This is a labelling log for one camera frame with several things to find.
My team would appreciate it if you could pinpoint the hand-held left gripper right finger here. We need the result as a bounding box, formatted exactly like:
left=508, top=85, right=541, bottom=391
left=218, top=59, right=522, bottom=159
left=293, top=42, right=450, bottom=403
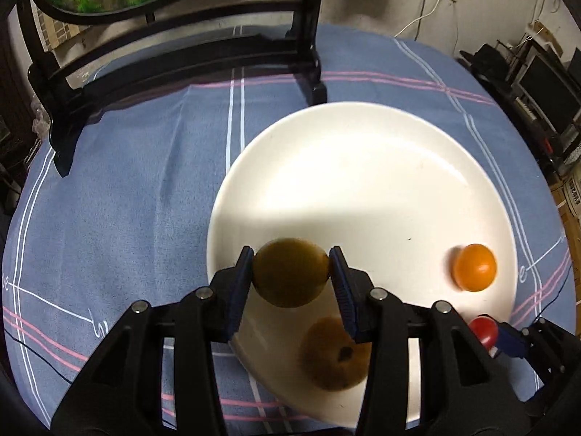
left=329, top=245, right=532, bottom=436

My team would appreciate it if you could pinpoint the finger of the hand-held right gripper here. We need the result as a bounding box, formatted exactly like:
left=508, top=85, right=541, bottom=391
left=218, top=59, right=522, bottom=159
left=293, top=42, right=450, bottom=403
left=494, top=317, right=571, bottom=414

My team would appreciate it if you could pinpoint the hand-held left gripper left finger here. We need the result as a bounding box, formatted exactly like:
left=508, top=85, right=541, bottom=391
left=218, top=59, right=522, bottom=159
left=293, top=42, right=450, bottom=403
left=48, top=245, right=255, bottom=436

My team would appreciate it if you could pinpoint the small red cherry tomato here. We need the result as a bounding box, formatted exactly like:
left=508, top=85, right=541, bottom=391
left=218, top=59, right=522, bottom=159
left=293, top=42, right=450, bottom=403
left=469, top=317, right=499, bottom=350

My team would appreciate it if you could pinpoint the tan round fruit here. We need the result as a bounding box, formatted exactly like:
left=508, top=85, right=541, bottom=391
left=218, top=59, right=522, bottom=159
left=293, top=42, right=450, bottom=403
left=252, top=251, right=330, bottom=308

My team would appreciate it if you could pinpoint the tan fruit with dark spots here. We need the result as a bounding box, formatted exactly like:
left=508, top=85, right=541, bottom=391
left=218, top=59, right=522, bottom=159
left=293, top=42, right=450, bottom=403
left=302, top=317, right=373, bottom=391

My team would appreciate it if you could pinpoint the small orange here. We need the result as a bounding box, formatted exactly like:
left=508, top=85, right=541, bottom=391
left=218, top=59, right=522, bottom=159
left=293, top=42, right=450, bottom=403
left=451, top=244, right=497, bottom=292

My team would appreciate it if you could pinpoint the white oval plate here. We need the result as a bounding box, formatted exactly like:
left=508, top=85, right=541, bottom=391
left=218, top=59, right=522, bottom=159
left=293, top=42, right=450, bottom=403
left=206, top=101, right=519, bottom=430

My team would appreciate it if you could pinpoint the blue striped tablecloth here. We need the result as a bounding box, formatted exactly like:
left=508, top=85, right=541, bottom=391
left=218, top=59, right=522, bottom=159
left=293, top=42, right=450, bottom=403
left=0, top=23, right=575, bottom=436

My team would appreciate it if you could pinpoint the cardboard box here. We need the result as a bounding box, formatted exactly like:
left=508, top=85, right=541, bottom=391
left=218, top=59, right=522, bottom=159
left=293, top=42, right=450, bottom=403
left=549, top=176, right=581, bottom=219

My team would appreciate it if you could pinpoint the computer monitor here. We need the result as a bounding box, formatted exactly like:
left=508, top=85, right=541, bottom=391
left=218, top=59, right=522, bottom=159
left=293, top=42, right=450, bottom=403
left=517, top=52, right=581, bottom=132

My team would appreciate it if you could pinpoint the clear plastic bag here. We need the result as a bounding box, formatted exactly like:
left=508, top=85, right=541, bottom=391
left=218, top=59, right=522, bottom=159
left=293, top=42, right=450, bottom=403
left=31, top=104, right=52, bottom=139

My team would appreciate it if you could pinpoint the dark bag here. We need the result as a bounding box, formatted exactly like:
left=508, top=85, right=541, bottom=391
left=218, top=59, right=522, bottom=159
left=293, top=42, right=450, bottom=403
left=460, top=43, right=516, bottom=83

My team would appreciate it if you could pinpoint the black cable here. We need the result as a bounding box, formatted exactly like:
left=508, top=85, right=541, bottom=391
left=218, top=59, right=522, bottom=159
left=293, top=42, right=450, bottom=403
left=4, top=270, right=573, bottom=387

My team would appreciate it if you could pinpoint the white power cable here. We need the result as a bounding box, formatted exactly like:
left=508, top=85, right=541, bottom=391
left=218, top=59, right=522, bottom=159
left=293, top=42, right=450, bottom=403
left=393, top=0, right=444, bottom=39

